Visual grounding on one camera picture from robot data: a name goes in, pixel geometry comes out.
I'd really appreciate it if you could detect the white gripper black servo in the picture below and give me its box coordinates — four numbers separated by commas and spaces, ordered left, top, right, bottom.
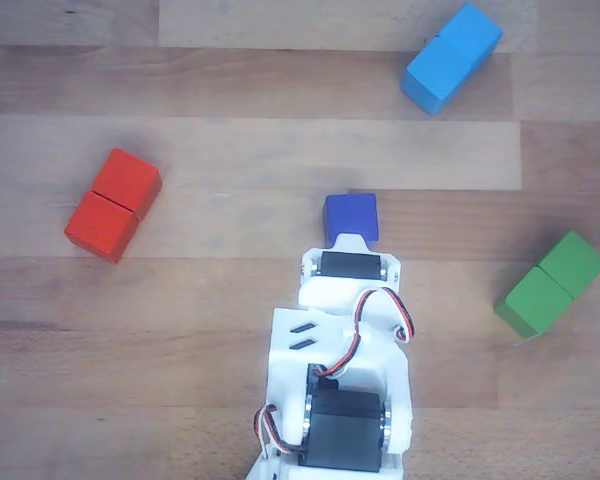
298, 231, 402, 314

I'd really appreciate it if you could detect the small purple-blue cube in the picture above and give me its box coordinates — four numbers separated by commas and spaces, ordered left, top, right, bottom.
321, 192, 380, 251

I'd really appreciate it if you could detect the light blue long block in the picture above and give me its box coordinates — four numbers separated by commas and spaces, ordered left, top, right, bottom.
399, 0, 505, 117

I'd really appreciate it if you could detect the green long block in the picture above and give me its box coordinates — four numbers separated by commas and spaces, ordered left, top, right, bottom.
493, 229, 600, 342

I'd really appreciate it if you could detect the red long block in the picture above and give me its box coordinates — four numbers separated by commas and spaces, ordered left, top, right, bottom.
63, 146, 164, 265

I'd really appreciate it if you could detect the red white black gripper cable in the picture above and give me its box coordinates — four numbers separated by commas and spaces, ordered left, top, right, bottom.
313, 287, 417, 380

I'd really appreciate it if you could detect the red white black arm cable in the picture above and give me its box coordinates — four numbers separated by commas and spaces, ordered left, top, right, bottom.
252, 403, 282, 459

